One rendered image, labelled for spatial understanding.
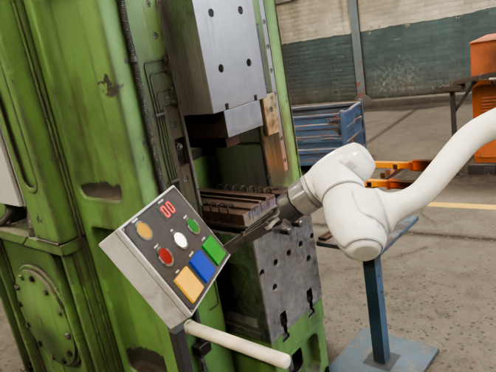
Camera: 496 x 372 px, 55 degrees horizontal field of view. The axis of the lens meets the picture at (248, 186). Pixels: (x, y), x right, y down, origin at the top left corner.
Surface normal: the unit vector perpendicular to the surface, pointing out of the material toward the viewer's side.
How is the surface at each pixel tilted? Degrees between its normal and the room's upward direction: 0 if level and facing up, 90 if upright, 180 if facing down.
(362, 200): 30
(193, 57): 90
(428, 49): 91
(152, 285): 90
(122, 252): 90
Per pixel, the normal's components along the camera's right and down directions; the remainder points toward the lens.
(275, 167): 0.76, 0.06
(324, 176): -0.68, -0.42
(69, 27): -0.63, 0.30
